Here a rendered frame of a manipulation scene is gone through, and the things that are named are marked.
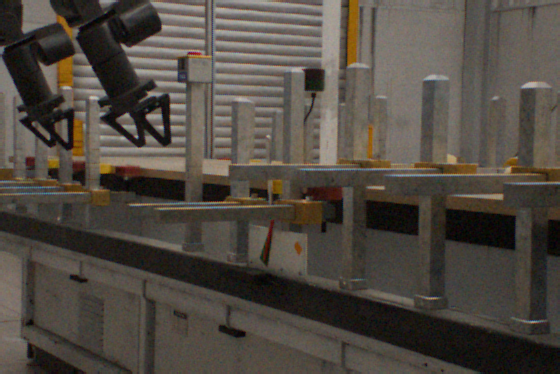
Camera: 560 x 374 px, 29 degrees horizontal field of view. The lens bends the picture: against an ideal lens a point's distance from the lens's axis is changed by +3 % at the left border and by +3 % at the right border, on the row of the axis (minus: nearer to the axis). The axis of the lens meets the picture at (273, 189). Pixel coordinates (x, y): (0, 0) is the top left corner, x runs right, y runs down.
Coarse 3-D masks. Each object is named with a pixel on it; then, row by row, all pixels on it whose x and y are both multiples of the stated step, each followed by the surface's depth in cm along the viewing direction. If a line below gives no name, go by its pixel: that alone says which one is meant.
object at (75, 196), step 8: (80, 192) 345; (88, 192) 346; (112, 192) 348; (120, 192) 350; (128, 192) 351; (0, 200) 331; (8, 200) 332; (16, 200) 333; (24, 200) 334; (32, 200) 336; (40, 200) 337; (48, 200) 338; (56, 200) 339; (64, 200) 341; (72, 200) 342; (80, 200) 343; (88, 200) 344; (112, 200) 349; (120, 200) 350; (128, 200) 351
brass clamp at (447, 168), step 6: (420, 162) 199; (426, 162) 197; (432, 162) 197; (438, 162) 197; (444, 162) 198; (438, 168) 194; (444, 168) 193; (450, 168) 191; (456, 168) 190; (462, 168) 191; (468, 168) 192; (474, 168) 192
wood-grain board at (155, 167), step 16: (80, 160) 422; (112, 160) 428; (128, 160) 432; (144, 160) 448; (160, 160) 452; (176, 160) 456; (208, 160) 464; (224, 160) 468; (144, 176) 351; (160, 176) 340; (176, 176) 330; (208, 176) 311; (224, 176) 302; (304, 192) 265; (368, 192) 242; (464, 208) 214; (480, 208) 210; (496, 208) 206; (512, 208) 202
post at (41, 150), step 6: (36, 126) 392; (42, 132) 391; (36, 138) 392; (36, 144) 392; (42, 144) 392; (36, 150) 392; (42, 150) 392; (36, 156) 392; (42, 156) 392; (36, 162) 393; (42, 162) 392; (36, 168) 393; (42, 168) 392; (36, 174) 393; (42, 174) 392; (36, 204) 393; (42, 204) 393; (36, 210) 393; (42, 210) 393
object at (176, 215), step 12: (156, 216) 222; (168, 216) 221; (180, 216) 223; (192, 216) 224; (204, 216) 226; (216, 216) 227; (228, 216) 229; (240, 216) 230; (252, 216) 232; (264, 216) 233; (276, 216) 235; (288, 216) 236; (324, 216) 241
